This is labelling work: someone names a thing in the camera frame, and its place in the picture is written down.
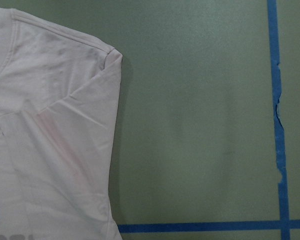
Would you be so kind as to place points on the pink Snoopy t-shirt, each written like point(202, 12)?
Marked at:
point(59, 93)

